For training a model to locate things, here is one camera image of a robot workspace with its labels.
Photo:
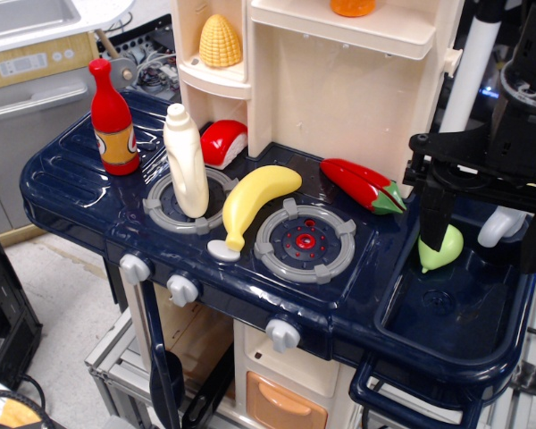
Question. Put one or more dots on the cream detergent bottle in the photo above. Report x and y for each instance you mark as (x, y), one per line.
(183, 147)

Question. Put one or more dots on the grey stove burner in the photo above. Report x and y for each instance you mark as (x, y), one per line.
(162, 207)
(305, 244)

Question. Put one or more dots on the orange toy fruit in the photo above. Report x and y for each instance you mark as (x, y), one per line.
(352, 8)

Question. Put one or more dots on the grey right stove knob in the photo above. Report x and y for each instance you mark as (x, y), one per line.
(283, 335)

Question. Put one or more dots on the grey right stove burner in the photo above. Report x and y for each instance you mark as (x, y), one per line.
(305, 244)

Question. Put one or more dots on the navy toy oven door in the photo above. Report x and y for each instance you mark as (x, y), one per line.
(166, 385)

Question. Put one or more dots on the green toy pear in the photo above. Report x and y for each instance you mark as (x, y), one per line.
(451, 248)

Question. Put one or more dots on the aluminium frame cart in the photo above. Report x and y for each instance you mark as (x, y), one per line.
(120, 375)

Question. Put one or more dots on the cream toy kitchen shelf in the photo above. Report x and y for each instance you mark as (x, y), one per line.
(324, 84)

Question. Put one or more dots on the grey toy faucet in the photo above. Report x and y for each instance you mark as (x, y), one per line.
(504, 223)

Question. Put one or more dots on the navy toy sink basin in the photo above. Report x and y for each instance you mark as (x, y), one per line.
(467, 312)

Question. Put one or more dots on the black computer case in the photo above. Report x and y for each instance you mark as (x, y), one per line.
(20, 330)

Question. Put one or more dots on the yellow toy banana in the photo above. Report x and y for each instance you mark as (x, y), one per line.
(254, 191)

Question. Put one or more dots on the red toy chili pepper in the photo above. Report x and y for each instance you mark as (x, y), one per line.
(370, 189)

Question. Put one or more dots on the navy toy kitchen counter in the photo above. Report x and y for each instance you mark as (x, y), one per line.
(66, 191)

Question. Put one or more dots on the orange toy drawer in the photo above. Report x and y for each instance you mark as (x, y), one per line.
(274, 406)

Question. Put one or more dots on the red ketchup bottle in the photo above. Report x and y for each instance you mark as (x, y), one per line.
(112, 123)

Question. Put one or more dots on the grey middle stove knob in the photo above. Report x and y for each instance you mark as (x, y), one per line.
(183, 291)

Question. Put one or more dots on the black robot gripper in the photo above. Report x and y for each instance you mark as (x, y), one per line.
(495, 165)

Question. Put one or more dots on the white vertical pole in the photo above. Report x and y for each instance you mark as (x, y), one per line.
(478, 47)

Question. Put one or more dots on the grey left stove burner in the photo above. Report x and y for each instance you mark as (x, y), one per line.
(162, 207)

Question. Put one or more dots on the grey left stove knob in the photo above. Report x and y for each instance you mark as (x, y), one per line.
(134, 269)

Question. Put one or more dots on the yellow toy corn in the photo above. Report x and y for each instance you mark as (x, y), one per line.
(219, 44)

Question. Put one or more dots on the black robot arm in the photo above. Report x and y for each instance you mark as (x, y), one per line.
(517, 96)

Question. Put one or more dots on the grey stove knob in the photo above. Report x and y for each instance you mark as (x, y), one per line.
(183, 291)
(283, 335)
(134, 269)

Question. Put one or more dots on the red white toy sushi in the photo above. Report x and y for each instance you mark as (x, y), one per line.
(222, 142)

